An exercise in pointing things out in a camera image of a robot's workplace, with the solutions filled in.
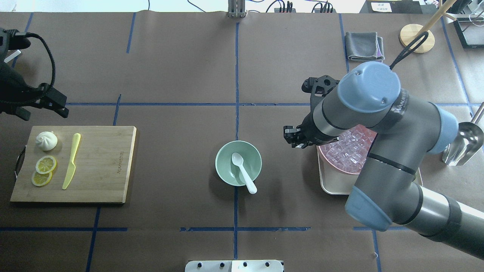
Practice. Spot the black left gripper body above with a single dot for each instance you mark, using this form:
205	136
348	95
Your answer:
12	87

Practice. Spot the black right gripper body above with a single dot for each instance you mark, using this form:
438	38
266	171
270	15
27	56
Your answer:
308	131

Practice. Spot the white plastic spoon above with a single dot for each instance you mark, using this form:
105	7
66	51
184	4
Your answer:
238	161

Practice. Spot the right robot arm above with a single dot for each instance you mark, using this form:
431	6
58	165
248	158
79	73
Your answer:
407	128

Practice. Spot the pink bowl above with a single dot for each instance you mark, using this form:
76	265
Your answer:
348	170

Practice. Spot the clear ice cubes pile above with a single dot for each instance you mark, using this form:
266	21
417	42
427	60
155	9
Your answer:
349	149

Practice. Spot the mint green bowl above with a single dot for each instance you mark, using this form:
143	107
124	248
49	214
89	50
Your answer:
229	172

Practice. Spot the metal ice scoop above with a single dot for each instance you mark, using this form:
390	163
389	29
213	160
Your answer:
467	142

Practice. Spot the cream rectangular tray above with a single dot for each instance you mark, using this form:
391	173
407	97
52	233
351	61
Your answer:
340	167

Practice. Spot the lemon slice upper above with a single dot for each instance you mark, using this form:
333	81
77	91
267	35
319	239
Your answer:
46	164

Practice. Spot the lemon slice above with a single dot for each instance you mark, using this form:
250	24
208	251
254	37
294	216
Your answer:
41	179
46	164

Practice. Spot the lemon slice lower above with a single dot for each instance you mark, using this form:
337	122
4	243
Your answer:
41	179

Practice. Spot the yellow plastic knife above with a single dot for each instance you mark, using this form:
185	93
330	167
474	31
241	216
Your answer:
71	169

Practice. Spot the grey folded cloth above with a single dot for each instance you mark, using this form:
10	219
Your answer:
364	46

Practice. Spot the bamboo cutting board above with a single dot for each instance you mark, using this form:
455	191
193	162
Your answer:
103	164

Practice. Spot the wooden mug tree stand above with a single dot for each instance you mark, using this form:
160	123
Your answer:
419	37

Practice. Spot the metal tray with glasses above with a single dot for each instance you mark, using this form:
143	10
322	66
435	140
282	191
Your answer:
470	34

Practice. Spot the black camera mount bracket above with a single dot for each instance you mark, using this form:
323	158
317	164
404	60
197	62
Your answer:
318	88

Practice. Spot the aluminium frame post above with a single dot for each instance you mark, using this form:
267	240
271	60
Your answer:
236	9

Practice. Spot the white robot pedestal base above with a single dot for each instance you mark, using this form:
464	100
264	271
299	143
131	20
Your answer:
235	266

